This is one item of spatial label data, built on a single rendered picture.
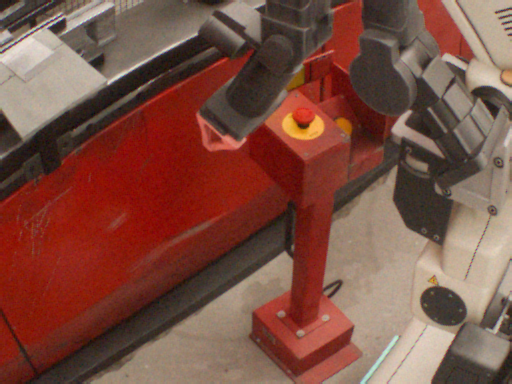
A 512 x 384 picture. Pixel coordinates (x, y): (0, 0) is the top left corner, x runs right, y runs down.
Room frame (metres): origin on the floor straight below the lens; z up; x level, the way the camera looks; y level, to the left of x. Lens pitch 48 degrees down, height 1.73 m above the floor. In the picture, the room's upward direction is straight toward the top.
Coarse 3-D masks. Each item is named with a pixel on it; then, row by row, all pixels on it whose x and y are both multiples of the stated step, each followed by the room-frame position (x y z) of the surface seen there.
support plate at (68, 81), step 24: (48, 48) 1.02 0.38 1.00; (0, 72) 0.96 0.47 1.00; (48, 72) 0.94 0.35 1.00; (72, 72) 0.93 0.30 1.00; (96, 72) 0.92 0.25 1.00; (0, 96) 0.89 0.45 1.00; (24, 96) 0.88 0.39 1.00; (48, 96) 0.87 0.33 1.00; (72, 96) 0.86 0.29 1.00; (24, 120) 0.82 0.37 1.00; (48, 120) 0.82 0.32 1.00
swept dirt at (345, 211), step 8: (384, 176) 1.63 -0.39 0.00; (376, 184) 1.59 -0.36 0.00; (352, 200) 1.53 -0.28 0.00; (344, 208) 1.50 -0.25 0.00; (352, 208) 1.50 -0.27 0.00; (336, 216) 1.47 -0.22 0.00; (344, 216) 1.47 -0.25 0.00; (200, 312) 1.15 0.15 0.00; (184, 320) 1.12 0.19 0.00; (160, 336) 1.05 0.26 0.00; (136, 352) 0.99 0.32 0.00; (120, 360) 0.95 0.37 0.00; (128, 360) 0.96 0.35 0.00; (112, 368) 0.92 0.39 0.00; (120, 368) 0.93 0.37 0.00; (96, 376) 0.89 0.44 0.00
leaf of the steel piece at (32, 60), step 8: (24, 48) 1.03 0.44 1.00; (32, 48) 1.02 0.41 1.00; (40, 48) 1.02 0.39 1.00; (16, 56) 1.01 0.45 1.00; (24, 56) 1.00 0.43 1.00; (32, 56) 1.00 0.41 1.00; (40, 56) 0.99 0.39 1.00; (48, 56) 0.99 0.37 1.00; (56, 56) 0.97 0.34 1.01; (8, 64) 0.98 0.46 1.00; (16, 64) 0.98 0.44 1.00; (24, 64) 0.97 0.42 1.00; (32, 64) 0.97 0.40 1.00; (40, 64) 0.95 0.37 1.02; (48, 64) 0.96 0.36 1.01; (16, 72) 0.95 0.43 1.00; (24, 72) 0.95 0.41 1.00; (32, 72) 0.93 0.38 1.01; (40, 72) 0.94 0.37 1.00; (24, 80) 0.92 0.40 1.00
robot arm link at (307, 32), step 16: (272, 0) 0.69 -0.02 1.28; (288, 0) 0.68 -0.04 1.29; (304, 0) 0.67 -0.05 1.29; (320, 0) 0.69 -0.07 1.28; (272, 16) 0.69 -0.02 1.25; (288, 16) 0.68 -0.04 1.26; (304, 16) 0.67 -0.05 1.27; (320, 16) 0.69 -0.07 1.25; (272, 32) 0.69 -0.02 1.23; (288, 32) 0.67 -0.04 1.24; (304, 32) 0.66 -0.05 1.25; (320, 32) 0.70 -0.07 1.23; (304, 48) 0.66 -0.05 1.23; (288, 64) 0.67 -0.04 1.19
